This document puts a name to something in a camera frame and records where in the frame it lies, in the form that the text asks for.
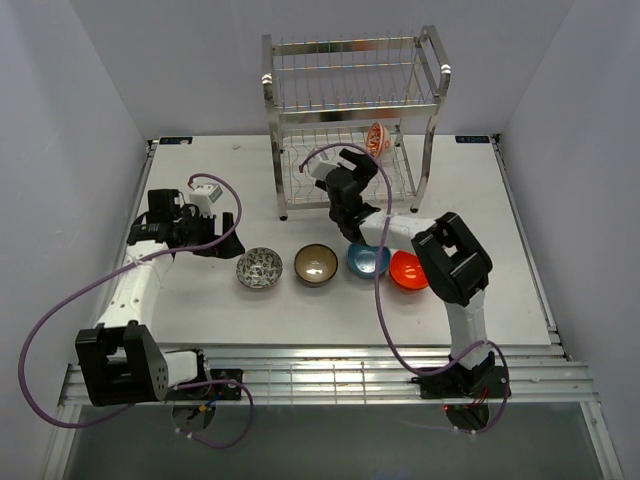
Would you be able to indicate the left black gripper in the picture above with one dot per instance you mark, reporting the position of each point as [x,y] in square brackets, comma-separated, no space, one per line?
[227,249]

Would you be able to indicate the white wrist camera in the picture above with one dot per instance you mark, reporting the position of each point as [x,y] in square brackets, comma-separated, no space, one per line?
[204,196]
[319,169]

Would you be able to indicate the stainless steel dish rack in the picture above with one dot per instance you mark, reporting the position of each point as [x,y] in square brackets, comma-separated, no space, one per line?
[320,92]

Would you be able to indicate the grey leaf patterned bowl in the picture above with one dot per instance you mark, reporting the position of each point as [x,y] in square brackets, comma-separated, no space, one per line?
[259,268]

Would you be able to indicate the orange plastic bowl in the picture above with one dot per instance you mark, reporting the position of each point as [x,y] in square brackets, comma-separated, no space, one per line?
[406,271]

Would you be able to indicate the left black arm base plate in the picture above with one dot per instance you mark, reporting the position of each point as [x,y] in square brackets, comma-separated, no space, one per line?
[203,394]

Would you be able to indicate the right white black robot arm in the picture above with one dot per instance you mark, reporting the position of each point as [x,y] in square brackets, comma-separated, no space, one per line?
[456,266]

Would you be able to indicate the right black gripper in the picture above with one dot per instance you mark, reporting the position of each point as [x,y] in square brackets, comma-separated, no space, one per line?
[366,167]

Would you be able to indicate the blue ceramic bowl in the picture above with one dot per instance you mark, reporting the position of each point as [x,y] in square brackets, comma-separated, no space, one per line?
[361,260]

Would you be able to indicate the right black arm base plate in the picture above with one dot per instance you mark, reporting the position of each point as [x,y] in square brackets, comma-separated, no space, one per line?
[486,379]

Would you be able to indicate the right blue table sticker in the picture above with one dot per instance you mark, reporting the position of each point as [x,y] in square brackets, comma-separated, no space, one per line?
[472,139]

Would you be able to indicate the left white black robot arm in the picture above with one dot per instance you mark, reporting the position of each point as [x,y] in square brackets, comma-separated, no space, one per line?
[120,361]

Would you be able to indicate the orange floral white bowl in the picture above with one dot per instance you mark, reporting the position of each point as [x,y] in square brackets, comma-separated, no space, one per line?
[378,140]

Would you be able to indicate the brown bowl dark patterned rim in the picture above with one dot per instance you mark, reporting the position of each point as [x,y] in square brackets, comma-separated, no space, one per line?
[315,265]

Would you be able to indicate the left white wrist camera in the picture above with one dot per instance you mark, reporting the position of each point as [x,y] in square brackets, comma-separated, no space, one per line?
[204,196]

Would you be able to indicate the blue table sticker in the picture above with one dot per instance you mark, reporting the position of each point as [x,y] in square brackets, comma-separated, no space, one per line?
[176,140]
[472,139]

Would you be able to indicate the left blue table sticker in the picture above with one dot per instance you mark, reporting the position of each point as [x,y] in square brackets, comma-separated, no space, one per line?
[176,140]

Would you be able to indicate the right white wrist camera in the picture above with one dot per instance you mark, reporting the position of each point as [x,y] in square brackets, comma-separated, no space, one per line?
[319,169]

